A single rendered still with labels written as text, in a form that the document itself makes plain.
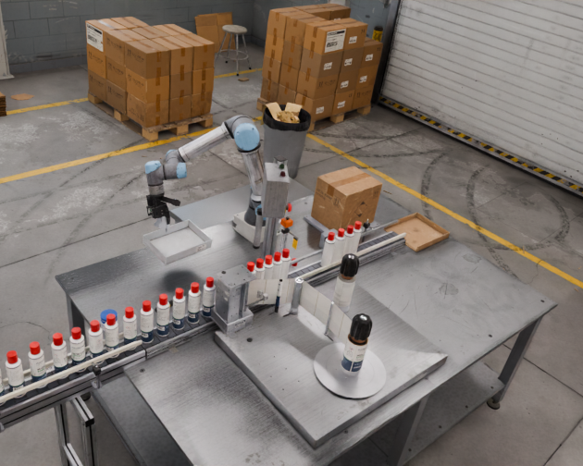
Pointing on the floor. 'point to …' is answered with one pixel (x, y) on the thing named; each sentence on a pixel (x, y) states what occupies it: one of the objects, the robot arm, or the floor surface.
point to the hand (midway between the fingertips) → (167, 229)
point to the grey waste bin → (293, 145)
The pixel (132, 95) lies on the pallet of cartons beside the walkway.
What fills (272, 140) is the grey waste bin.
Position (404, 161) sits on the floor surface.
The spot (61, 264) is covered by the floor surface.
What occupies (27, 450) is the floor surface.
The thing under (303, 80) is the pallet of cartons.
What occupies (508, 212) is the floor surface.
